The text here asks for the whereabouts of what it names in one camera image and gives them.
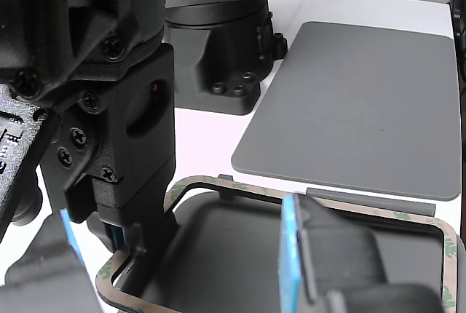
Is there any robot arm black gripper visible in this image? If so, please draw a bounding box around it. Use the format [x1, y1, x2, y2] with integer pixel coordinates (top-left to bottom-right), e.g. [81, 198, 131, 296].
[39, 42, 180, 293]

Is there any camera gripper finger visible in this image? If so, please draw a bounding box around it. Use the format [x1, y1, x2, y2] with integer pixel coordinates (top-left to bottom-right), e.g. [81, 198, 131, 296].
[0, 209, 105, 313]
[278, 192, 449, 313]

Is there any rectangular frame with tape liner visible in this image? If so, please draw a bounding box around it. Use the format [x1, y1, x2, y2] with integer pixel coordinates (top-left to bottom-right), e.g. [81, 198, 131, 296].
[95, 175, 459, 313]

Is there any grey holder plate with rails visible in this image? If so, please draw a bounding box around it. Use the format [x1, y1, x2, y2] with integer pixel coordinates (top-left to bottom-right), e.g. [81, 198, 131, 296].
[116, 173, 466, 313]

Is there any flat grey plate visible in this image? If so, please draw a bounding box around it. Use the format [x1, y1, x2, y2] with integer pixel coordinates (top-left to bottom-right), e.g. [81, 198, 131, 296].
[231, 20, 462, 202]

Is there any black upright object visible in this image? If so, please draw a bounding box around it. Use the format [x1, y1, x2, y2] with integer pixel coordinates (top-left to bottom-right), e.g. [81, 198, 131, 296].
[451, 0, 466, 96]

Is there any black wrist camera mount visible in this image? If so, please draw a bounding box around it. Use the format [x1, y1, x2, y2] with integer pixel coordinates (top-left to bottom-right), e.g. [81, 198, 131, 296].
[0, 82, 61, 229]

